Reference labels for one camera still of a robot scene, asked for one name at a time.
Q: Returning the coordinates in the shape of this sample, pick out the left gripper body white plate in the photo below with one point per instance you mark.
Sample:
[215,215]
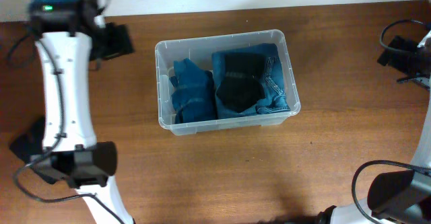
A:
[110,42]

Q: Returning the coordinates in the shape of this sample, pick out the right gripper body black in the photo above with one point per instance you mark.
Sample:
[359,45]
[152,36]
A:
[413,64]

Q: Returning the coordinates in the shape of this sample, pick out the large black garment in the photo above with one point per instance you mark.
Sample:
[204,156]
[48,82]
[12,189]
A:
[29,142]

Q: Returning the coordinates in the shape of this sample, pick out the medium blue jeans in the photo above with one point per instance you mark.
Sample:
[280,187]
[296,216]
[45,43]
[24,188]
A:
[272,81]

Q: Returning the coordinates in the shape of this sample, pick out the dark blue taped knit garment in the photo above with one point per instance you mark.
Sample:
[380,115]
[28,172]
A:
[193,98]

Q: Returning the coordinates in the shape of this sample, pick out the small black garment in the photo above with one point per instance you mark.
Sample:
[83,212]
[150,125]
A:
[241,88]

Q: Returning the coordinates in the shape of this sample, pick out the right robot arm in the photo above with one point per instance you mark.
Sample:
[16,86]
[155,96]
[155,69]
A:
[402,196]

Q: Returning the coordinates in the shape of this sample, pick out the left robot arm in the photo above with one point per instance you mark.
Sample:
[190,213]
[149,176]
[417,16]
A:
[68,35]

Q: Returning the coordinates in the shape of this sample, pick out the clear plastic storage bin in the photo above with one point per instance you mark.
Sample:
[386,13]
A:
[199,50]

